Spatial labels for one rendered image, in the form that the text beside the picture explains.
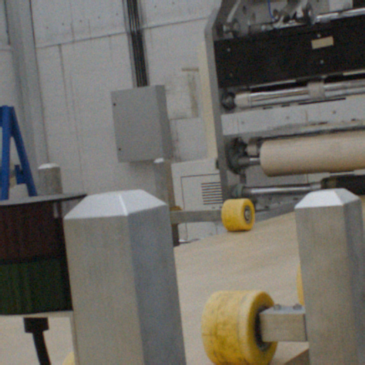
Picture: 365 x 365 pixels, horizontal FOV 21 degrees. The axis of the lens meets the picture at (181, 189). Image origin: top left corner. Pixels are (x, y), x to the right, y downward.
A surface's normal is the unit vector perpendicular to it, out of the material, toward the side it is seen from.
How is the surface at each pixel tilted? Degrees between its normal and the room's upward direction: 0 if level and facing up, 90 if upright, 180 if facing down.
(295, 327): 90
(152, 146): 90
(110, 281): 90
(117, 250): 90
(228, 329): 81
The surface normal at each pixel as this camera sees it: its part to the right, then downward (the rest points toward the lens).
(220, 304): -0.38, -0.74
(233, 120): -0.50, 0.10
